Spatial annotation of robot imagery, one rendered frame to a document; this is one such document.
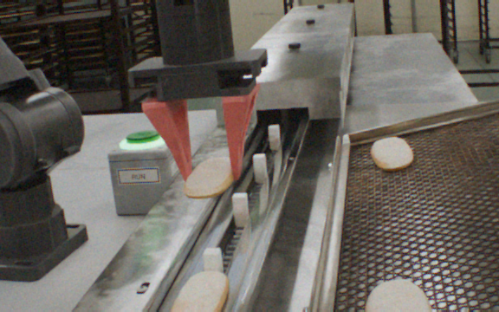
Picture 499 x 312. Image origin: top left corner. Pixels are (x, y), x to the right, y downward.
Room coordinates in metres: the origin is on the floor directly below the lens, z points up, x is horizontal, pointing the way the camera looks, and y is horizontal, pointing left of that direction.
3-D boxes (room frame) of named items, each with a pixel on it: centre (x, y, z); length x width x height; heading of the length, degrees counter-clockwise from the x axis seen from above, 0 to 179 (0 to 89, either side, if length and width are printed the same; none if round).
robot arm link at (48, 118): (0.73, 0.21, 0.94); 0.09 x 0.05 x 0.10; 59
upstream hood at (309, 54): (1.67, -0.16, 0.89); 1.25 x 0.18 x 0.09; 170
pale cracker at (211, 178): (0.61, 0.03, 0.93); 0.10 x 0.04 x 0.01; 170
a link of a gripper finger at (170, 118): (0.61, 0.04, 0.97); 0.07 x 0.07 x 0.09; 80
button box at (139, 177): (0.87, 0.12, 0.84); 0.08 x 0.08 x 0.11; 80
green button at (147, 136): (0.87, 0.12, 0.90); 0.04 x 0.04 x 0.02
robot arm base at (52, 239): (0.73, 0.24, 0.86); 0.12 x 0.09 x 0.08; 162
